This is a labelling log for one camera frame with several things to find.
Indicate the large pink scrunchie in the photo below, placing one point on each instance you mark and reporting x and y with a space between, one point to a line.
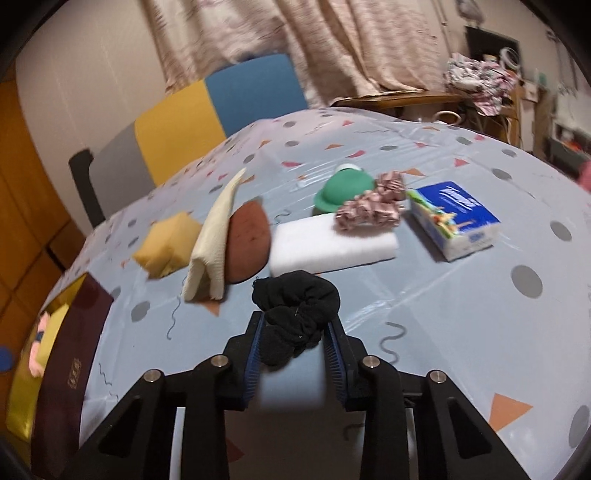
364 211

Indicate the black scrunchie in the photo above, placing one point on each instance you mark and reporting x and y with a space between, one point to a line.
295 304

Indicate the green soft bottle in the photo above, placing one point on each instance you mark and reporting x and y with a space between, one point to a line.
346 191

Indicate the pile of clothes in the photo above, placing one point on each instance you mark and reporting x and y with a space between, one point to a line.
480 78

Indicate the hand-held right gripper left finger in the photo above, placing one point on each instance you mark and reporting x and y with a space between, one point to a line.
254 353

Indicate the black monitor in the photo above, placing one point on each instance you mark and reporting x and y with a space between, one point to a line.
485 44

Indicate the patterned plastic tablecloth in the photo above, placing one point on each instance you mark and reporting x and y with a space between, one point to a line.
461 314

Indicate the white foam block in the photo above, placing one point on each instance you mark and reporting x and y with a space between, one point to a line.
323 249

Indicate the dark maroon box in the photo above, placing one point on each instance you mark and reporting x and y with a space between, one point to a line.
64 369

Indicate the yellow sponge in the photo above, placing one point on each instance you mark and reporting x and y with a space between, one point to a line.
166 242

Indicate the small pink scrunchie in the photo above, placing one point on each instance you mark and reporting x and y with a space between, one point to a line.
390 184

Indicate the cream folded cloth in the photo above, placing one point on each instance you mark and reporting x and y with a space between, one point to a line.
210 249

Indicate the pink patterned curtain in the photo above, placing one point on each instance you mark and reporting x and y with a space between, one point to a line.
323 41

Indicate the brown oval sponge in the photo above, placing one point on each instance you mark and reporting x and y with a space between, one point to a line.
247 240

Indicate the wooden wardrobe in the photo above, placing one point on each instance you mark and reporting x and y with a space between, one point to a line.
27 207

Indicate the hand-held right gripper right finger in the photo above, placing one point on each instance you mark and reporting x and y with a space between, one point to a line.
333 355

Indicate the blue tissue pack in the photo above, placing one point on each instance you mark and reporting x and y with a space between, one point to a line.
457 217

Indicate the grey yellow blue chair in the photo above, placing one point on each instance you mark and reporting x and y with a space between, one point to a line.
184 115

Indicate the wooden side table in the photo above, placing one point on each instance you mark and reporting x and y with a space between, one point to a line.
397 99

